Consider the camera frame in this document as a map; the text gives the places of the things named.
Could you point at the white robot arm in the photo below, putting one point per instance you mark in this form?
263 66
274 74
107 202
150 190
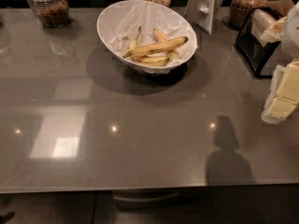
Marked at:
287 31

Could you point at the white tilted bowl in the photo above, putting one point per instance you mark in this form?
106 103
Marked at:
107 22

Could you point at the yellow banana peel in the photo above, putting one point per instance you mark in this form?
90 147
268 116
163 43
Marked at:
157 54

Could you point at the brown paper bag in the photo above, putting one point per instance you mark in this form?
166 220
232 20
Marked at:
281 6

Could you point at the chair under table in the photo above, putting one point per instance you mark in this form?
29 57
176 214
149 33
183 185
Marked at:
137 199

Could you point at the glass jar with cereal right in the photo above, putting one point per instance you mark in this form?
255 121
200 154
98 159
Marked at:
240 9

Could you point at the white paper napkin in bowl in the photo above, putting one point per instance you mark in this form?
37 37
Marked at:
149 17

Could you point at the glass jar with granola left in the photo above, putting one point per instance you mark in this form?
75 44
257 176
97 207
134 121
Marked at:
51 13

